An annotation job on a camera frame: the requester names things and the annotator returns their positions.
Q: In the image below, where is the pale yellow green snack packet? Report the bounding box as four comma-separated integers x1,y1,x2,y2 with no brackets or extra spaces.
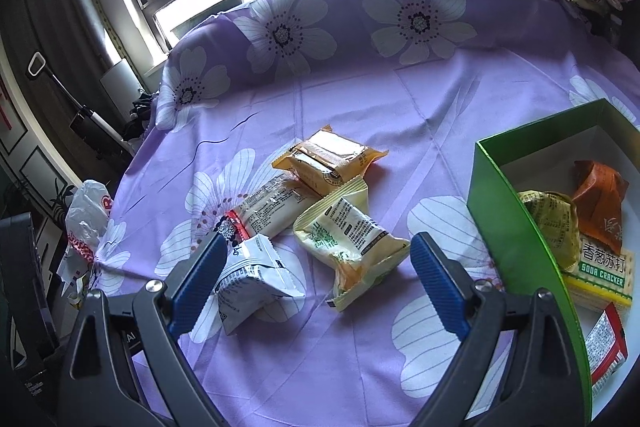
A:
293,176,410,312

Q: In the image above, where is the orange snack packet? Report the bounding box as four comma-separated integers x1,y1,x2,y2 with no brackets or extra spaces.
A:
572,160,629,255

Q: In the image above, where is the green cardboard box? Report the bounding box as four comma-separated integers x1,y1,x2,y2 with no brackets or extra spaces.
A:
468,98,639,426

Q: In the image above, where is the white red plastic bag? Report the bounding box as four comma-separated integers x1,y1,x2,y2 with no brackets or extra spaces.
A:
56,180,113,309

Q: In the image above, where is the white grey snack packet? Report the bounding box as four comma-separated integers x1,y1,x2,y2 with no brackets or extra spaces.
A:
214,234,306,335

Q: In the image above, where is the purple floral tablecloth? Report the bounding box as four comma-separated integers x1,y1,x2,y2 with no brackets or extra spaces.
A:
96,0,639,426

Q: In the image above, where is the cream red-ended snack packet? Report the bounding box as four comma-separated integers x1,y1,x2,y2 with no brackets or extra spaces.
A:
214,172,320,246

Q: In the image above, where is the red white small packet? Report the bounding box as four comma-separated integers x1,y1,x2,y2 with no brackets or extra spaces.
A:
586,303,628,395

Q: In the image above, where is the soda cracker packet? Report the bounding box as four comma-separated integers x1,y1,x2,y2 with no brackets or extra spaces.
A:
562,234,636,313

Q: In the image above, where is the stick vacuum cleaner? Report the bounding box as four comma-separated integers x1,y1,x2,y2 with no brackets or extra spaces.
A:
26,51,134,161

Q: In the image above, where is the olive yellow crumpled packet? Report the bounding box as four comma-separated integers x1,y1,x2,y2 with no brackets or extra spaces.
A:
518,190,580,271

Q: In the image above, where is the orange-yellow snack packet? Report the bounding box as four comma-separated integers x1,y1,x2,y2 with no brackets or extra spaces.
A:
271,126,388,196

